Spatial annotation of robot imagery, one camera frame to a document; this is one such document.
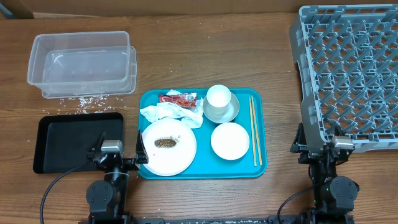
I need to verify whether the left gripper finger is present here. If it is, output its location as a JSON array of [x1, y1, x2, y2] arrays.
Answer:
[[136, 130, 149, 164], [90, 131, 106, 152]]

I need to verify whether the wooden chopstick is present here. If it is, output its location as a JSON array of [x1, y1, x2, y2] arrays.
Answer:
[[249, 96, 257, 167], [251, 96, 262, 166]]

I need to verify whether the small white plate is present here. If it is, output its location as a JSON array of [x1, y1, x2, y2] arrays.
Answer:
[[211, 123, 250, 161]]

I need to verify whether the red snack wrapper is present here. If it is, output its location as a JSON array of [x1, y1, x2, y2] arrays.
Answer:
[[158, 93, 197, 108]]

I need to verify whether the grey shallow bowl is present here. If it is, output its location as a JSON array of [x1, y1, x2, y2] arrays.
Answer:
[[203, 93, 240, 124]]

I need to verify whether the white cup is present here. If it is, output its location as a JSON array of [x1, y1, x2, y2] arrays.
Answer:
[[206, 85, 231, 114]]

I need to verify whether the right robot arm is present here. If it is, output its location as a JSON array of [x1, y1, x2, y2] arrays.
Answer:
[[290, 123, 359, 223]]

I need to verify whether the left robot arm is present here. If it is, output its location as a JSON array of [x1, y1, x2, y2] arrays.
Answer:
[[86, 131, 149, 224]]

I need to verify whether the grey dishwasher rack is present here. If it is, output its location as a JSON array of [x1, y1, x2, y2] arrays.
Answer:
[[289, 4, 397, 153]]

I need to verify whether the brown food scrap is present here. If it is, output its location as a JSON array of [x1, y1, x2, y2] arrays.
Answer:
[[154, 136, 179, 148]]

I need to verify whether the large white plate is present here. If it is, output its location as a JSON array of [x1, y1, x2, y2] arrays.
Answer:
[[142, 118, 197, 177]]

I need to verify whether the black plastic tray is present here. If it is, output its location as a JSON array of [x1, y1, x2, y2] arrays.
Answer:
[[33, 112, 124, 174]]

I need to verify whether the teal serving tray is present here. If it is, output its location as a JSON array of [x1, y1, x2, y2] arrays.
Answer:
[[137, 88, 268, 180]]

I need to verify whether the crumpled white tissue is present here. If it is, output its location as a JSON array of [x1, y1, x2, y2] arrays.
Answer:
[[140, 90, 204, 129]]

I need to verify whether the clear plastic bin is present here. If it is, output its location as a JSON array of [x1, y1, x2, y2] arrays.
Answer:
[[27, 31, 137, 99]]

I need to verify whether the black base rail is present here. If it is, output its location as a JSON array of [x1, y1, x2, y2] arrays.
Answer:
[[77, 214, 355, 224]]

